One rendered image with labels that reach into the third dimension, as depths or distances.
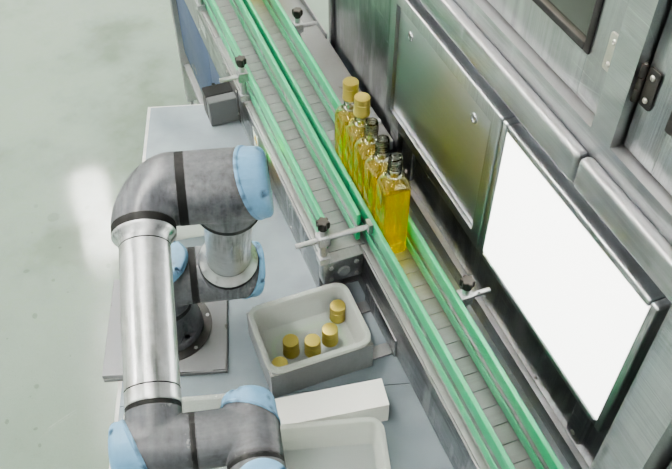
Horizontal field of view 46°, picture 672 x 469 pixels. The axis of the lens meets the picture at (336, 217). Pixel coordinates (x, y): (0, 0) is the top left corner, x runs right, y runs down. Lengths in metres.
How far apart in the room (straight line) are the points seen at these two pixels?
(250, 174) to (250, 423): 0.37
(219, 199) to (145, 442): 0.37
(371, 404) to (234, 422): 0.57
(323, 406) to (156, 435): 0.59
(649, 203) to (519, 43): 0.37
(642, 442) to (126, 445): 0.67
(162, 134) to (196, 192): 1.06
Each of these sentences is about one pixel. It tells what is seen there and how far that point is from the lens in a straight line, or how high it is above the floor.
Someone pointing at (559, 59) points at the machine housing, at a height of 1.46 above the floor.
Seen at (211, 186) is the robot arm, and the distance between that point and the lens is 1.21.
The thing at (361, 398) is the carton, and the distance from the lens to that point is 1.61.
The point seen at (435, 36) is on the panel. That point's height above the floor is 1.32.
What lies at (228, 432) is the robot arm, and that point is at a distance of 1.07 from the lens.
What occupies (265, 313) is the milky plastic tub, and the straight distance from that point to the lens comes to 1.71.
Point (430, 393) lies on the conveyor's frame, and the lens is 1.59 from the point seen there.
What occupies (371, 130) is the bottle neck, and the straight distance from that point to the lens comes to 1.64.
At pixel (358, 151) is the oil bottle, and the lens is 1.68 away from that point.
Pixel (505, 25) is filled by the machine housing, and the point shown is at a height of 1.43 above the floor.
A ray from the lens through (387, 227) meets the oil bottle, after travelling 1.66.
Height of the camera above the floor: 2.19
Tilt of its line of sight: 47 degrees down
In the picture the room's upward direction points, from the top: straight up
